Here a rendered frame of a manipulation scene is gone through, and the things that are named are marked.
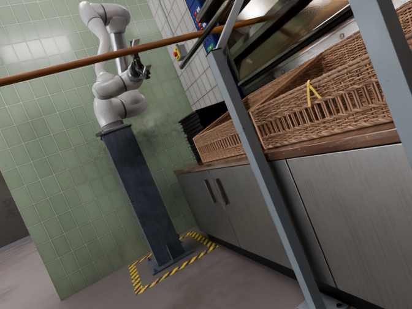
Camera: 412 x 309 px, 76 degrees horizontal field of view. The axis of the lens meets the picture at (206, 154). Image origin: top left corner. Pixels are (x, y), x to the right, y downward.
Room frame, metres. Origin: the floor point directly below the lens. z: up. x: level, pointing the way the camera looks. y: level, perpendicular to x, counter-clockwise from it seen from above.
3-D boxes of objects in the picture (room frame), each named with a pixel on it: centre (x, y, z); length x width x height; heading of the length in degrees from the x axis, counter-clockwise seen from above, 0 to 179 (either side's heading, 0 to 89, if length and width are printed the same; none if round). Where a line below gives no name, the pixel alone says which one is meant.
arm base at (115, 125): (1.91, 0.56, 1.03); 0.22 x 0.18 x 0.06; 111
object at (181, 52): (2.28, -0.13, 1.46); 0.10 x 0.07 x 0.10; 24
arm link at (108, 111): (1.92, 0.53, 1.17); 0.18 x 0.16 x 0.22; 129
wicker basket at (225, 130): (1.35, -0.29, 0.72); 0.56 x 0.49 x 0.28; 25
